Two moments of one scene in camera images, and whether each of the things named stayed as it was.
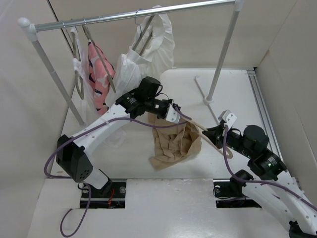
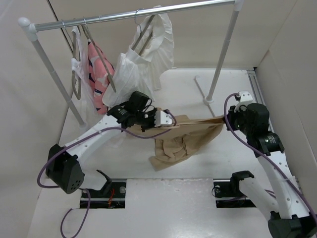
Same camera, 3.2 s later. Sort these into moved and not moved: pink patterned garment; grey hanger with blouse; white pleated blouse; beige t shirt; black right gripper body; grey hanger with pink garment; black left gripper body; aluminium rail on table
Moved: beige t shirt; black left gripper body; black right gripper body
Not moved: grey hanger with pink garment; pink patterned garment; grey hanger with blouse; aluminium rail on table; white pleated blouse
